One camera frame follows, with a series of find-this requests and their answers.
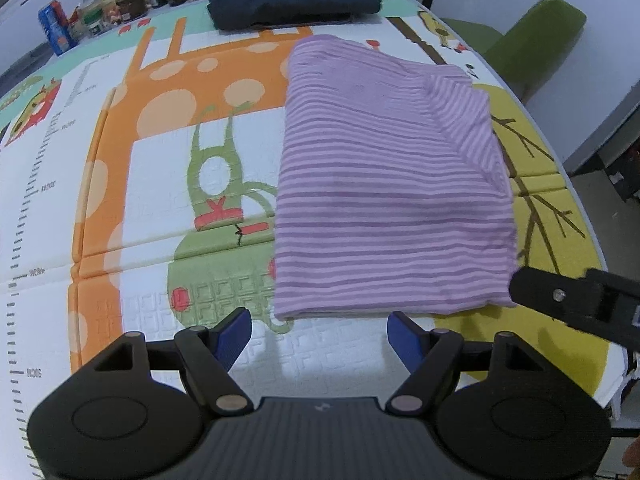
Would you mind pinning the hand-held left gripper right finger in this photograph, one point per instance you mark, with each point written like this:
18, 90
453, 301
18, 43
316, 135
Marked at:
405, 340

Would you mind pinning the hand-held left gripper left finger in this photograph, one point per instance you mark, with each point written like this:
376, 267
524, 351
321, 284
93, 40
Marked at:
235, 335

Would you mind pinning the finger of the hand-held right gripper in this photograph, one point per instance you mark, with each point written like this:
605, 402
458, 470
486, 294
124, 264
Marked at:
540, 290

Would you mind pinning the purple striped shirt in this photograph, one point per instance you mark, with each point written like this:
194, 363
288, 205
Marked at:
380, 185

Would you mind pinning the colourful cartoon play mat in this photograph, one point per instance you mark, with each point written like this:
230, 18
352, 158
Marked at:
150, 185

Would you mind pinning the green chair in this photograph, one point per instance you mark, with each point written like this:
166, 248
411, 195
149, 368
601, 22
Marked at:
530, 40

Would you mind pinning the green-lid white bottle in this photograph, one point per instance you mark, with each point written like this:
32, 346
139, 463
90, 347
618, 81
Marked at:
92, 24

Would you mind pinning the dark brown jar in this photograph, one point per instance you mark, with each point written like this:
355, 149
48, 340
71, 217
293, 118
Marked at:
130, 9

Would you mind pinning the blue snack can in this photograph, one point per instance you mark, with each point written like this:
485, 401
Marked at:
56, 27

